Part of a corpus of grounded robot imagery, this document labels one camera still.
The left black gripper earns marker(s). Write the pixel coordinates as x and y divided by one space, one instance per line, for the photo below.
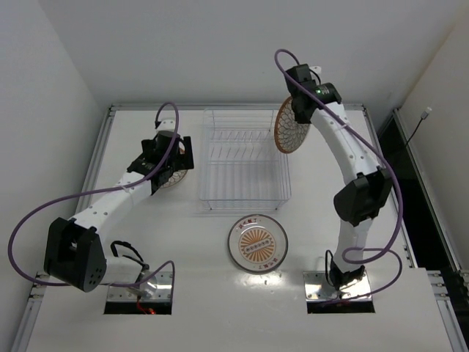
176 160

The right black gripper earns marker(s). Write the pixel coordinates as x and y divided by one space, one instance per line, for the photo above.
300 111

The flower pattern plate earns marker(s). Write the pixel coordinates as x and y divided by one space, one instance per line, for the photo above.
288 134
179 177

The glass plate orange sunburst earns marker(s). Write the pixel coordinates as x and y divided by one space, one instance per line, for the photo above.
257 244

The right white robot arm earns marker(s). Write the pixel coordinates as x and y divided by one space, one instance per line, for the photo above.
366 184

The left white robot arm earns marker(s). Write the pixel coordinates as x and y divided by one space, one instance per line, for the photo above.
74 252

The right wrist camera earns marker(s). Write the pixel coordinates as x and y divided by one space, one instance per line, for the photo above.
316 72

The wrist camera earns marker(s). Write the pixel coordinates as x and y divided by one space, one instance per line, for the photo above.
166 124
316 72

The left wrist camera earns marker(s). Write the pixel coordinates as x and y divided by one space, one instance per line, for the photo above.
166 124

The white wire dish rack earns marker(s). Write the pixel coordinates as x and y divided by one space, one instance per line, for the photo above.
241 168

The black cable white plug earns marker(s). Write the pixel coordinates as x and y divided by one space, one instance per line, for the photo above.
424 115

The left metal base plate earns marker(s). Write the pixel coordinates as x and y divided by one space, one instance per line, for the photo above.
157 290

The metal base plate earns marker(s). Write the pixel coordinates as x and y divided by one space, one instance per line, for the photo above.
157 290
318 290

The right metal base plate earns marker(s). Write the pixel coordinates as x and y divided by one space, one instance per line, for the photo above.
318 290

